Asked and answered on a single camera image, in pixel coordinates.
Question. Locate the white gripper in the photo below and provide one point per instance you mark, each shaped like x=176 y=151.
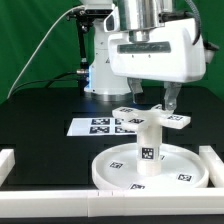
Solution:
x=169 y=55

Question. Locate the white table base foot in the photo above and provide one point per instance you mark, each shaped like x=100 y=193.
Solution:
x=139 y=120

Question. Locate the white round table top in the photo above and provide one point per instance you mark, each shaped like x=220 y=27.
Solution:
x=116 y=168

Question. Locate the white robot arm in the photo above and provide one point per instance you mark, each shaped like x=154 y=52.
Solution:
x=145 y=39

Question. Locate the white fiducial marker sheet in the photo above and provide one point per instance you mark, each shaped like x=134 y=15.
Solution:
x=104 y=126

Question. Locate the white right fence block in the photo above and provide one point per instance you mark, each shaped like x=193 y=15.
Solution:
x=214 y=164

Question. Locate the white fence block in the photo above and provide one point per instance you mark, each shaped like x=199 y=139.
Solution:
x=7 y=162
x=214 y=164

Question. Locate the white front fence bar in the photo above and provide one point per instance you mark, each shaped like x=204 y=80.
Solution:
x=98 y=203

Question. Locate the white left fence block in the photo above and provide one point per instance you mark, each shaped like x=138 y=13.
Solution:
x=7 y=162

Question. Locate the black camera on stand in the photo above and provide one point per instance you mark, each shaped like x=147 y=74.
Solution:
x=91 y=15

